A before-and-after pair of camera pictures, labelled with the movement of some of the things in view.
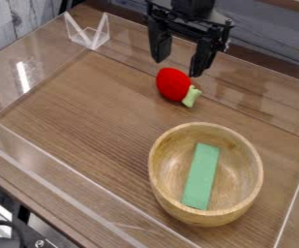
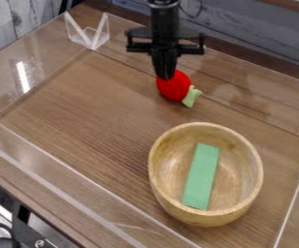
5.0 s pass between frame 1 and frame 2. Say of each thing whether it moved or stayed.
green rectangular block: stayed
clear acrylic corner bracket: stayed
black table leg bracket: stayed
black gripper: moved
